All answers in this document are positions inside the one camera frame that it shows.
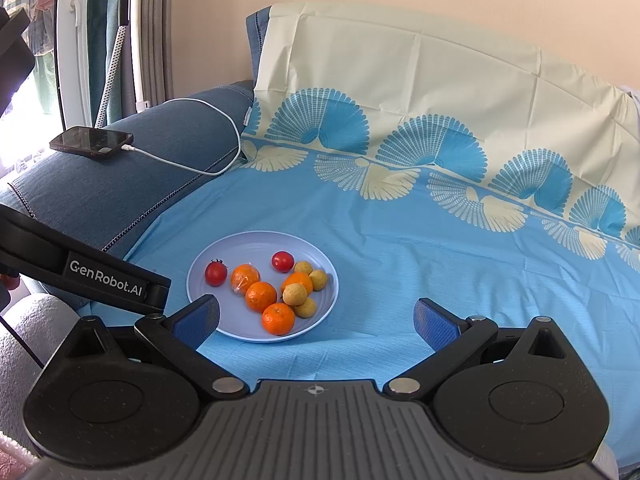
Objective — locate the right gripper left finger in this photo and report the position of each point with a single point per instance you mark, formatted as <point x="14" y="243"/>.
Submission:
<point x="176" y="339"/>

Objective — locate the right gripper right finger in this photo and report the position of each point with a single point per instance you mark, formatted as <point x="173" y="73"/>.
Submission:
<point x="456" y="342"/>

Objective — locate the red cherry tomato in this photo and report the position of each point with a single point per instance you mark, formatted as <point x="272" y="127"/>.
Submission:
<point x="282" y="261"/>
<point x="215" y="273"/>

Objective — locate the yellow-brown longan fruit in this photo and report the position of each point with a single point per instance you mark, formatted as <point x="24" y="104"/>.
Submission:
<point x="294" y="294"/>

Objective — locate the small yellow longan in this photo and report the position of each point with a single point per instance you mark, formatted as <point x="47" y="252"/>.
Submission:
<point x="307" y="309"/>

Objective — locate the person's left hand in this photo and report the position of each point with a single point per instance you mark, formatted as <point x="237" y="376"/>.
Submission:
<point x="10" y="279"/>

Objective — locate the grey fuzzy cushion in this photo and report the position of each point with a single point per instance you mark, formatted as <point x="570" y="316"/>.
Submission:
<point x="42" y="321"/>

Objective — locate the light blue plate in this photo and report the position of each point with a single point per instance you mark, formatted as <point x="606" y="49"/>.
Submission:
<point x="257" y="247"/>

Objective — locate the black smartphone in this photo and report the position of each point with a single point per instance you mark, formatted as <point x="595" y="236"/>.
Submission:
<point x="94" y="143"/>

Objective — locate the yellow longan on plate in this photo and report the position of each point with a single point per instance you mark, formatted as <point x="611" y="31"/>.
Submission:
<point x="319" y="279"/>
<point x="303" y="267"/>

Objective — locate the blue and cream patterned sheet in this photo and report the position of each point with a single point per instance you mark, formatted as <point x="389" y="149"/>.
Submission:
<point x="427" y="158"/>

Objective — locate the teal curtain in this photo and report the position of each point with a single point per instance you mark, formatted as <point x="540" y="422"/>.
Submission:
<point x="102" y="22"/>

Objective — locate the hanging clothes outside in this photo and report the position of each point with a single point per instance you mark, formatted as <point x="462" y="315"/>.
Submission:
<point x="40" y="38"/>

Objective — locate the garment steamer stand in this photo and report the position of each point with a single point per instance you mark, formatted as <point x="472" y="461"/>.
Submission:
<point x="138" y="65"/>

